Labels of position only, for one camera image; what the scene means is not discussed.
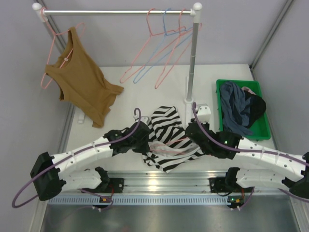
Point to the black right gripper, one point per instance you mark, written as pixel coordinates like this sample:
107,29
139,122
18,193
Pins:
207,124

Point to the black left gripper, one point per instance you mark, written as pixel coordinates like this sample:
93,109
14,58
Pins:
144,139

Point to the black white striped tank top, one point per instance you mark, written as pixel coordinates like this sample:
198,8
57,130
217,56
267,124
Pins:
165,125

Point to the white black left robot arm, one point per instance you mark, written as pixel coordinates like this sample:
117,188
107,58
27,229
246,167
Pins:
54,174

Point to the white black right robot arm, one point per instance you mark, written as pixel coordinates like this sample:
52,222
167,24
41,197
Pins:
255,165

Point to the brown tank top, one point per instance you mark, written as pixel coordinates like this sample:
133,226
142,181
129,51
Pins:
82,82

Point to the blue hanger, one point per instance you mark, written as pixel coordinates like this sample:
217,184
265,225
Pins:
180,31

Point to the blue grey garment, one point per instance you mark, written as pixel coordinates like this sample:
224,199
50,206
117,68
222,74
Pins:
235,108

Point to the pink garment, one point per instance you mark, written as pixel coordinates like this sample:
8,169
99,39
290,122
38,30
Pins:
248,91

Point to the green plastic bin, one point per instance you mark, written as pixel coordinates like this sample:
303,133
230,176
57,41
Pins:
260,128

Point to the black garment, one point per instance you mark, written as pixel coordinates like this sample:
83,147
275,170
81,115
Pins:
255,108

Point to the white clothes rack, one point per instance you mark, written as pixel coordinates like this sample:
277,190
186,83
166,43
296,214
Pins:
187,18

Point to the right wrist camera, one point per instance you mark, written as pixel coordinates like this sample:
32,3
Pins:
203,113

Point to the aluminium rail frame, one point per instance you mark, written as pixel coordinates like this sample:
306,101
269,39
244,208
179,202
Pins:
265,210

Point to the white slotted cable duct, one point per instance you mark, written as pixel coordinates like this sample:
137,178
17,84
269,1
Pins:
139,200

